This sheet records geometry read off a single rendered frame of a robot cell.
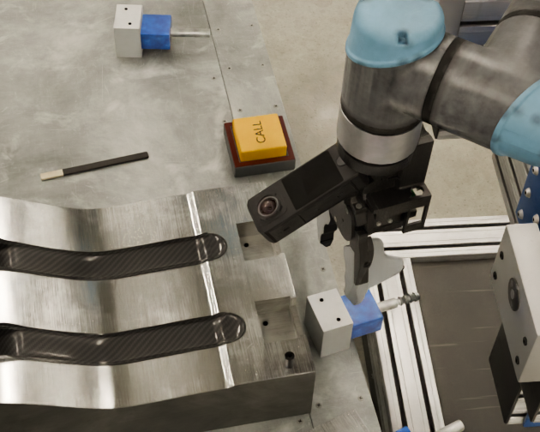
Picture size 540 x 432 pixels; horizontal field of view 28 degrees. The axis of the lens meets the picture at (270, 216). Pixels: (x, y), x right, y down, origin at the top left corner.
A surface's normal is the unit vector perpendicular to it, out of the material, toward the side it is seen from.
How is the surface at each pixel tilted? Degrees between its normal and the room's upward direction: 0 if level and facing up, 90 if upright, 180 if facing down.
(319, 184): 29
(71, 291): 25
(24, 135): 0
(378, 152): 91
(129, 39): 90
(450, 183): 0
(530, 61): 12
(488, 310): 0
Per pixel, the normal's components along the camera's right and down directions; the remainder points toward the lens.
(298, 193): -0.44, -0.42
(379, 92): -0.47, 0.73
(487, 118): -0.44, 0.41
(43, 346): 0.48, -0.60
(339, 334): 0.35, 0.74
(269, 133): 0.03, -0.62
